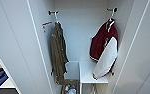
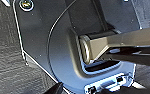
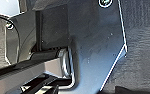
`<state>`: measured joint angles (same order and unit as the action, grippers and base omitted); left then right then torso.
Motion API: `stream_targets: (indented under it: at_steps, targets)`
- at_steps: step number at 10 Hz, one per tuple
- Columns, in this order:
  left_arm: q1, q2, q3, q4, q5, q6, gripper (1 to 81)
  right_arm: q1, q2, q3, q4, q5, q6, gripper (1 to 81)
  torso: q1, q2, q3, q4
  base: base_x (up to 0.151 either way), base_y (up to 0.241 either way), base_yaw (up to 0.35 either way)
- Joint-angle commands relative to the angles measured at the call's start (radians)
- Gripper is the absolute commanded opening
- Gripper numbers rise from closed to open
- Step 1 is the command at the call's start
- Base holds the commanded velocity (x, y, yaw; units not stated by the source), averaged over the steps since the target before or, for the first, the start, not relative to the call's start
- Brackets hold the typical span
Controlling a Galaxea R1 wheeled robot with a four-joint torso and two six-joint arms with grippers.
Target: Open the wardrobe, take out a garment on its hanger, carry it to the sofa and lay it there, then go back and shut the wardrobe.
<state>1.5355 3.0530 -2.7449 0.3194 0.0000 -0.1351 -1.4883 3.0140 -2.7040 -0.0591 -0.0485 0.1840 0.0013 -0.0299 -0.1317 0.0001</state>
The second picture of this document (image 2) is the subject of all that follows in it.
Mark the thick grey robot limb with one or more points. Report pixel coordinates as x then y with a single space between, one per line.
124 40

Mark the round yellow base button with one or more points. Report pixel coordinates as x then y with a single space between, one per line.
26 4

